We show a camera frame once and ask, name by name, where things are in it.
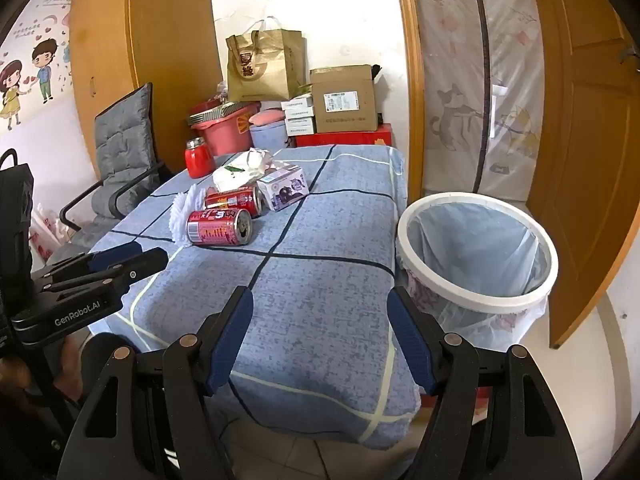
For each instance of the cartoon couple wall poster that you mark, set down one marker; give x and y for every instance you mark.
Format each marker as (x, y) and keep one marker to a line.
(30, 75)

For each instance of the red flask with metal lid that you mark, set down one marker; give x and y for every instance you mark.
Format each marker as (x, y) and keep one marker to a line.
(199, 160)

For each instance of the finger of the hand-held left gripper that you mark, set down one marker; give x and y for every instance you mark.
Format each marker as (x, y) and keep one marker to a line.
(145, 262)
(117, 254)

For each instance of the person's left hand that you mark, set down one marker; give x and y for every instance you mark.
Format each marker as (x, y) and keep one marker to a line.
(72, 365)

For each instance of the red drink can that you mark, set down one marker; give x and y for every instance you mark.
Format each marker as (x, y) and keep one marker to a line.
(215, 227)
(230, 200)

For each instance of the lavender round container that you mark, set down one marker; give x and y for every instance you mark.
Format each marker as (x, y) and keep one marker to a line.
(267, 136)

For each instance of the gold paper carrier bag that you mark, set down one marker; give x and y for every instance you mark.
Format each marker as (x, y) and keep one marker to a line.
(262, 65)

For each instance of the pink plastic tub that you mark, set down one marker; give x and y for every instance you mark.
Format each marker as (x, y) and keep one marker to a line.
(225, 137)

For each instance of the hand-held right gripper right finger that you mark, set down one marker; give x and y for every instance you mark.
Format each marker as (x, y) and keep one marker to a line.
(410, 340)

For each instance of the white fluffy brush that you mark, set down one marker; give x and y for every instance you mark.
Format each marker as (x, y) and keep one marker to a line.
(182, 215)

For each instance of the plain wooden door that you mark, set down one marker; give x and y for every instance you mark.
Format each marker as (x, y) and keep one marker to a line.
(160, 35)

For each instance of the large red gift box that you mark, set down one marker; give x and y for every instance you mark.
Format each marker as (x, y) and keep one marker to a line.
(345, 140)

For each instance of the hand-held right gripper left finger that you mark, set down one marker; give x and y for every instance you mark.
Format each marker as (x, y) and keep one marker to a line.
(227, 340)

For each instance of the clear plastic wrapped item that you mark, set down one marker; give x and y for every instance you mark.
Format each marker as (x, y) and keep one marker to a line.
(221, 91)

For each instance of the purple white drink carton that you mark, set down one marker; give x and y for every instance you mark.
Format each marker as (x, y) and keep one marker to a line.
(282, 190)

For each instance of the brown cardboard box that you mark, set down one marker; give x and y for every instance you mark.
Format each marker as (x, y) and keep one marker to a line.
(345, 102)

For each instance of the white round waste bin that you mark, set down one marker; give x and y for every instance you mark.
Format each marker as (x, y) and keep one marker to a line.
(500, 306)

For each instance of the white tissue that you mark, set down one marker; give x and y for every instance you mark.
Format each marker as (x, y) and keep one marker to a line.
(252, 160)

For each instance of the white plastic bag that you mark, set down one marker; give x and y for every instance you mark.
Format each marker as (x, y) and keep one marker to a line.
(47, 232)

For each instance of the wooden door frame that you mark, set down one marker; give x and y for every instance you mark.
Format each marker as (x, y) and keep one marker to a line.
(407, 60)

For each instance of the cat print door curtain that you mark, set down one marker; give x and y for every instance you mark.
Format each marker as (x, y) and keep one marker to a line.
(470, 85)

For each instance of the panelled wooden door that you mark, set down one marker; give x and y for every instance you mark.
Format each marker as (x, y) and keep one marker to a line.
(585, 160)

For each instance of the translucent plastic bin liner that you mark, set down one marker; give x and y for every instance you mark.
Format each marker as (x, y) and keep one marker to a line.
(475, 255)

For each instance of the gold striped flat box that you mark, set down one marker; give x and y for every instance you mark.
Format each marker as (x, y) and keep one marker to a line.
(215, 114)

